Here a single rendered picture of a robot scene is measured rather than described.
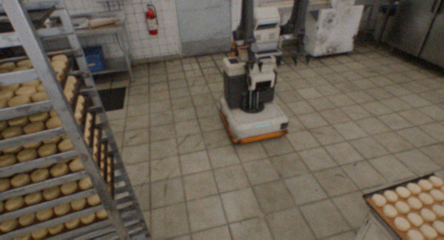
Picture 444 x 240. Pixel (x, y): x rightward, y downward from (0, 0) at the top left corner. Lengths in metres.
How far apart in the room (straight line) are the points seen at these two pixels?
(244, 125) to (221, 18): 2.84
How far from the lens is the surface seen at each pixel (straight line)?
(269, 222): 2.20
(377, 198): 1.30
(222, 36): 5.12
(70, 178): 0.98
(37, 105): 0.83
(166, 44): 4.97
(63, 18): 1.17
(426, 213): 1.34
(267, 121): 2.68
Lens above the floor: 1.84
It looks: 35 degrees down
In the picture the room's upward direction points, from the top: 3 degrees counter-clockwise
